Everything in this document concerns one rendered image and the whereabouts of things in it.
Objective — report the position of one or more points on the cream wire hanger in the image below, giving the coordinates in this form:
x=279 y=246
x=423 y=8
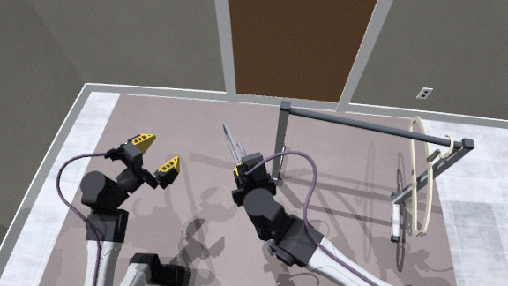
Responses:
x=430 y=158

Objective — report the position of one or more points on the grey metal garment rack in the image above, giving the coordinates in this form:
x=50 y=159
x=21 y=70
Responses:
x=463 y=147

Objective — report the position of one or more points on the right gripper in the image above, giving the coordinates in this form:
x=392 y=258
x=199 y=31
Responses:
x=239 y=195

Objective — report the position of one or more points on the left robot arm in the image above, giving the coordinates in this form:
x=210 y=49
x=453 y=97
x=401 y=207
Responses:
x=104 y=196

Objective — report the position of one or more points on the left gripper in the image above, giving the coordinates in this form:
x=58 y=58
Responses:
x=165 y=173

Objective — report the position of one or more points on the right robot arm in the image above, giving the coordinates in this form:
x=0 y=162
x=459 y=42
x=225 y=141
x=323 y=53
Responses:
x=297 y=246

